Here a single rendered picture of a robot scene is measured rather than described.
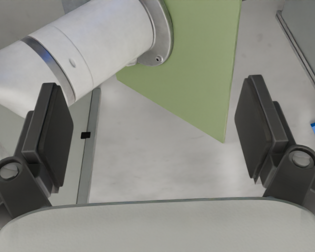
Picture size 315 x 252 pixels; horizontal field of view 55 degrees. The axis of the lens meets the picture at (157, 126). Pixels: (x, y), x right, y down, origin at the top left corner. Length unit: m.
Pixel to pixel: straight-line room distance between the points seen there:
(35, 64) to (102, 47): 0.10
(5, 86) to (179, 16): 0.27
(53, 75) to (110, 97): 1.71
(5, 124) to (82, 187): 0.70
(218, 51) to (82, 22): 0.21
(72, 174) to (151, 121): 0.86
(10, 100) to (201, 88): 0.31
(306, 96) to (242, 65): 0.60
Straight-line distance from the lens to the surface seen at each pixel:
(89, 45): 0.47
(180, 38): 0.52
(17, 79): 0.43
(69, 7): 0.69
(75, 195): 1.63
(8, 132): 2.02
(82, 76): 0.46
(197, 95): 0.57
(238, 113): 0.16
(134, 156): 2.68
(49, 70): 0.44
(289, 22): 1.74
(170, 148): 2.60
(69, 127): 0.16
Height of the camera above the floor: 1.53
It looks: 40 degrees down
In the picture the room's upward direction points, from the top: 177 degrees clockwise
